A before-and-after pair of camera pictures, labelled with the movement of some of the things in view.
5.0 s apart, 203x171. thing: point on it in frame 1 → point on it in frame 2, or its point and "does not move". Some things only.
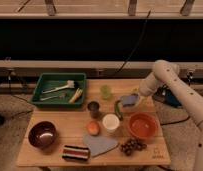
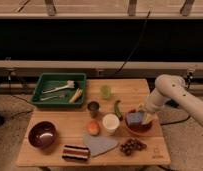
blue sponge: [128, 100] → [134, 119]
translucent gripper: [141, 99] → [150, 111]
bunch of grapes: [132, 146] does not move
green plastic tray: [60, 90] does not move
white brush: [70, 84] does not move
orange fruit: [93, 128] does not move
